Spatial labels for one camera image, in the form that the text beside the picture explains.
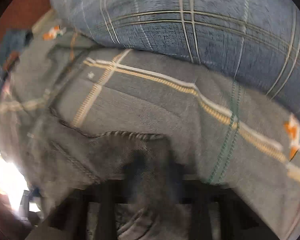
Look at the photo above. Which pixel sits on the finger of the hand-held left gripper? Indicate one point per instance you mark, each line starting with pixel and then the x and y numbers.
pixel 174 171
pixel 136 168

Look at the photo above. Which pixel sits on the grey denim pants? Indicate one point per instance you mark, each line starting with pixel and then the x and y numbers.
pixel 72 160

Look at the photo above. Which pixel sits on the grey patterned bed sheet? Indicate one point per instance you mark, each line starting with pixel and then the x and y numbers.
pixel 152 100

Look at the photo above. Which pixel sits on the blue plaid pillow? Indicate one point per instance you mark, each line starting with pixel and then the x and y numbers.
pixel 190 17

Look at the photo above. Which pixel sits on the dark blue denim garment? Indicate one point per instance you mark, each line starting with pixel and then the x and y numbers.
pixel 12 50

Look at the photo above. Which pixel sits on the brown headboard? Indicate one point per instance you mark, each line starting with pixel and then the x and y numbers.
pixel 22 7

